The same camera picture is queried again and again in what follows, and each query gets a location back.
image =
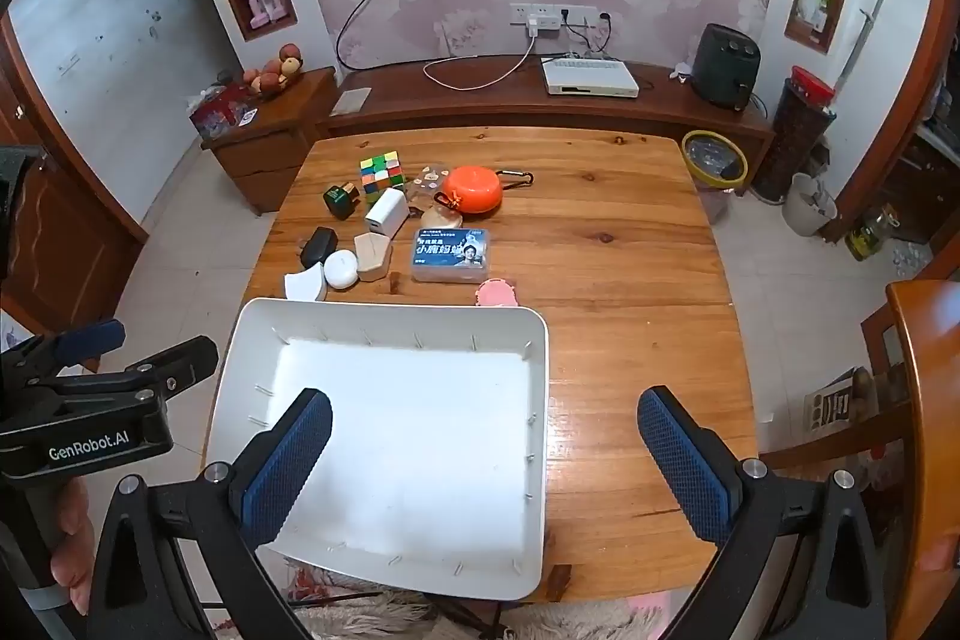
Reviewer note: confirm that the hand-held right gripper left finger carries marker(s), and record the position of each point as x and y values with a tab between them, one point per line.
289	467

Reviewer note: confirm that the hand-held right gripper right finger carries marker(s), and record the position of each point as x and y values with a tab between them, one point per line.
686	467

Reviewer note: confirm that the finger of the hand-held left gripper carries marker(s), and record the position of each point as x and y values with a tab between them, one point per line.
180	359
97	338

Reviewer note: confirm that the white plastic tray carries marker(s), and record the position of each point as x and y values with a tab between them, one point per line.
405	430

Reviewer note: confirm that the white curved plastic piece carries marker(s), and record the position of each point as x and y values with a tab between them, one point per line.
304	286

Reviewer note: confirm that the black power adapter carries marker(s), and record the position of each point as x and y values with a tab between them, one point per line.
316	244

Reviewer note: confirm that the white round case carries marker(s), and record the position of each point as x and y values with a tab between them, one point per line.
343	271

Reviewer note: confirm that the beige wooden block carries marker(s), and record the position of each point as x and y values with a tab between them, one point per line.
373	257

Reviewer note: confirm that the green jar with gold lid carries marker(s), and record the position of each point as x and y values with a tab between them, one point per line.
341	203

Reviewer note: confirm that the pink round comb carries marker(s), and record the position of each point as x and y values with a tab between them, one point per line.
496	295

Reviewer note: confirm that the clear box with blue label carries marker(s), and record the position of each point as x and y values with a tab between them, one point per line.
450	256

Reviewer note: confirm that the person's left hand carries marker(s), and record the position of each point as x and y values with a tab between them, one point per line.
66	524

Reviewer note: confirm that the wooden door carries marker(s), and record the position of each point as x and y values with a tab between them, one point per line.
67	220

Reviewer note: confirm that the printed paper box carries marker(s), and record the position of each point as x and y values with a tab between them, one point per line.
829	404

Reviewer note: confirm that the shaggy rug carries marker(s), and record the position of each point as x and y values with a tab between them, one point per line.
570	617

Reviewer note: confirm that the wooden side cabinet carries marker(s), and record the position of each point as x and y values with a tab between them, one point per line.
262	160

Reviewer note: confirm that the red gift box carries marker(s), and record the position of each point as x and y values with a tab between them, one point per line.
217	115

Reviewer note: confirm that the white charger block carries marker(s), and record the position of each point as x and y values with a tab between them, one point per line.
386	212

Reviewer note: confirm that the wooden chair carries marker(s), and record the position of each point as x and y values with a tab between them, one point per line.
930	385

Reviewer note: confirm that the colourful puzzle cube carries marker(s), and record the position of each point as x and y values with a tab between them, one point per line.
381	175

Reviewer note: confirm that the white bucket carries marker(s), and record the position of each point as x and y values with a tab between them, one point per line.
802	220

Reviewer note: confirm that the gold compact mirror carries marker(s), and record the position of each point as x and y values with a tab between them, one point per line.
429	217

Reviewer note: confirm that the yellow-green bottles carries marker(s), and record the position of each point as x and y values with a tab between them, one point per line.
870	233

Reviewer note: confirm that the decorative peaches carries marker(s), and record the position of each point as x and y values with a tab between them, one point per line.
274	74

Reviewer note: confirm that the yellow trash bin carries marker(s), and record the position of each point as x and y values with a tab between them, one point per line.
712	160

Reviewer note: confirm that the clear sticker bag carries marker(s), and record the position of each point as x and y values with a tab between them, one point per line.
429	175

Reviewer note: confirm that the white notepad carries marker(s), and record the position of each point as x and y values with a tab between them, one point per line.
351	100

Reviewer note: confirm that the black carabiner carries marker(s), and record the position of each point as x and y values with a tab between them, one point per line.
529	179

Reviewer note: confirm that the orange round pouch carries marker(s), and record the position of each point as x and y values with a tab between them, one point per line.
472	190

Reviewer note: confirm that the dark canister with red lid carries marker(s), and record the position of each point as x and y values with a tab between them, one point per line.
787	145

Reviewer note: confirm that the long wooden television cabinet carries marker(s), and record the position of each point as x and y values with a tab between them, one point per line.
465	108

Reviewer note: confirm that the small white adapter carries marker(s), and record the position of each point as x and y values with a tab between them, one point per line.
681	72

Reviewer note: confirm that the white set-top box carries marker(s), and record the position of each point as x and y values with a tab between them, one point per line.
589	78

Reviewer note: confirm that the dark green bag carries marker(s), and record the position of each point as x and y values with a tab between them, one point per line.
724	66

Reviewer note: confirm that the white plug adapter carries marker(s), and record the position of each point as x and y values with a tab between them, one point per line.
541	25

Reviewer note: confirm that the sheathed sword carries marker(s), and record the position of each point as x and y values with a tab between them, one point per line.
870	21

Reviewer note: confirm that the white wall outlets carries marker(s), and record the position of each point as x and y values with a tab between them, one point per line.
521	12

